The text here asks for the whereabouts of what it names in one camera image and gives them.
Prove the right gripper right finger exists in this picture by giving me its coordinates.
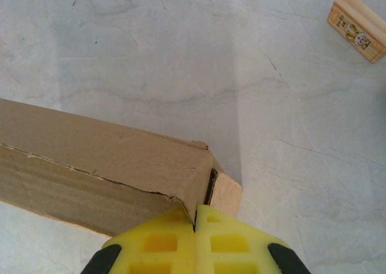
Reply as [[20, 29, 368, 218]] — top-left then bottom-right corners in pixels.
[[194, 203, 312, 274]]

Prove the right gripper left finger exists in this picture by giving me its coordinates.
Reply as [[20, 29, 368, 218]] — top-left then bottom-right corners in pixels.
[[80, 205, 197, 274]]

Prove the brown cardboard paper box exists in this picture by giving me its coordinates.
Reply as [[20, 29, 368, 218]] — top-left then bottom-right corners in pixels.
[[0, 98, 244, 238]]

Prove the printed wooden block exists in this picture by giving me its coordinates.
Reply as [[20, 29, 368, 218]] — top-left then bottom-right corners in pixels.
[[326, 0, 386, 65]]

